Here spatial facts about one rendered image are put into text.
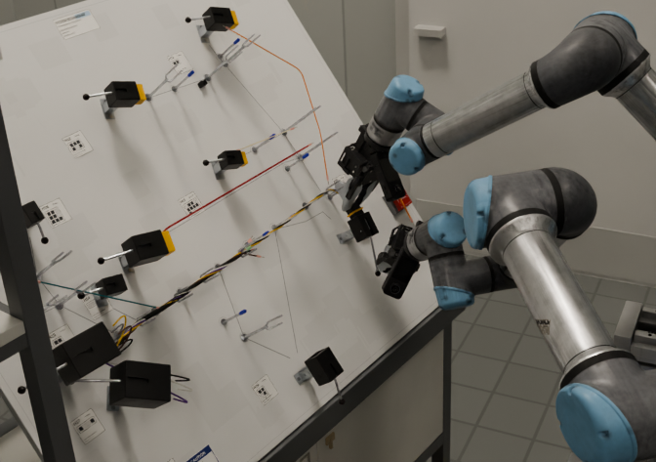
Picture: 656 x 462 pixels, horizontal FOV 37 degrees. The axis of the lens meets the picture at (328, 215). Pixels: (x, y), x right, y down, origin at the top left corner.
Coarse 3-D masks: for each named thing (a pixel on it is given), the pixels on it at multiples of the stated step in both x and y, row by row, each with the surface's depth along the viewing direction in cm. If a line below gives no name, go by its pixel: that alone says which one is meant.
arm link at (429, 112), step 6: (426, 102) 208; (420, 108) 206; (426, 108) 206; (432, 108) 207; (414, 114) 206; (420, 114) 206; (426, 114) 206; (432, 114) 206; (438, 114) 206; (414, 120) 206; (420, 120) 205; (426, 120) 203; (408, 126) 208
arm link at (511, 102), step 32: (576, 32) 176; (544, 64) 175; (576, 64) 173; (608, 64) 174; (480, 96) 186; (512, 96) 180; (544, 96) 176; (576, 96) 176; (416, 128) 200; (448, 128) 189; (480, 128) 186; (416, 160) 193
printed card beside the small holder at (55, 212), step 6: (60, 198) 190; (48, 204) 188; (54, 204) 188; (60, 204) 189; (42, 210) 186; (48, 210) 187; (54, 210) 188; (60, 210) 189; (66, 210) 190; (48, 216) 187; (54, 216) 187; (60, 216) 188; (66, 216) 189; (48, 222) 186; (54, 222) 187; (60, 222) 188; (54, 228) 187
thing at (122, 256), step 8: (144, 232) 186; (152, 232) 187; (160, 232) 188; (128, 240) 185; (136, 240) 184; (144, 240) 185; (152, 240) 186; (160, 240) 187; (128, 248) 185; (136, 248) 183; (144, 248) 184; (152, 248) 186; (160, 248) 187; (112, 256) 183; (120, 256) 193; (128, 256) 186; (136, 256) 184; (144, 256) 184; (152, 256) 185; (160, 256) 187; (128, 264) 186; (136, 264) 185; (128, 272) 193
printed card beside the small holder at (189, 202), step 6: (192, 192) 210; (180, 198) 207; (186, 198) 208; (192, 198) 209; (186, 204) 208; (192, 204) 209; (198, 204) 210; (186, 210) 207; (192, 210) 208; (204, 210) 210; (192, 216) 207
